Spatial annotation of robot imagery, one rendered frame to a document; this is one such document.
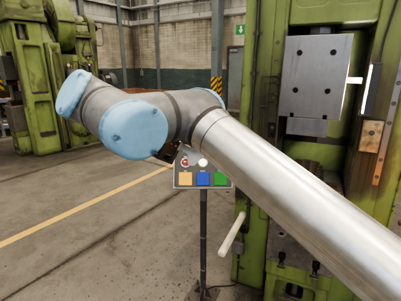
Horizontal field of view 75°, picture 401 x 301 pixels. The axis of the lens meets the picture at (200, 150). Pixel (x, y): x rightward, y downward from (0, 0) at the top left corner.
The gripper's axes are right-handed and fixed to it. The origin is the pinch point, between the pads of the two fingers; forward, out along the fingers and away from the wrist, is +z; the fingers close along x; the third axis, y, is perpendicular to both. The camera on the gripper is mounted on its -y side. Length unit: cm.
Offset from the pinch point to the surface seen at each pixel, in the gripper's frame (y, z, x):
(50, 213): 132, 102, -242
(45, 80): -7, 115, -484
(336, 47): -72, 61, 1
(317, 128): -38, 80, 2
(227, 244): 41, 86, -20
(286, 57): -62, 57, -19
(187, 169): 11, 61, -50
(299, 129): -34, 79, -6
